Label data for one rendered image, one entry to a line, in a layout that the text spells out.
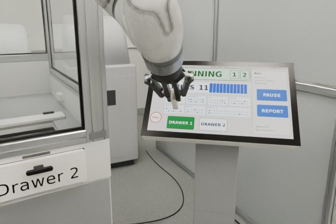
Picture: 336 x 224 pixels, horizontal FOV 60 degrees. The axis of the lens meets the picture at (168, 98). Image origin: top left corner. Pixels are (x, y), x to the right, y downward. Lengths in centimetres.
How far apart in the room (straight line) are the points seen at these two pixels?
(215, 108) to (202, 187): 33
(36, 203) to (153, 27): 74
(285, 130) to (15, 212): 89
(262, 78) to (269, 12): 81
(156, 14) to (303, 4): 127
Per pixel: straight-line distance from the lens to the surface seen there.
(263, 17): 188
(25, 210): 108
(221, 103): 102
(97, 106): 100
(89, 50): 96
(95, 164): 106
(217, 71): 109
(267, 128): 100
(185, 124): 100
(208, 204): 122
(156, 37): 53
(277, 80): 109
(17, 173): 100
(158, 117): 102
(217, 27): 220
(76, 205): 111
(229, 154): 111
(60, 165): 101
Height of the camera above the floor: 132
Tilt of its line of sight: 13 degrees down
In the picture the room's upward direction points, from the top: straight up
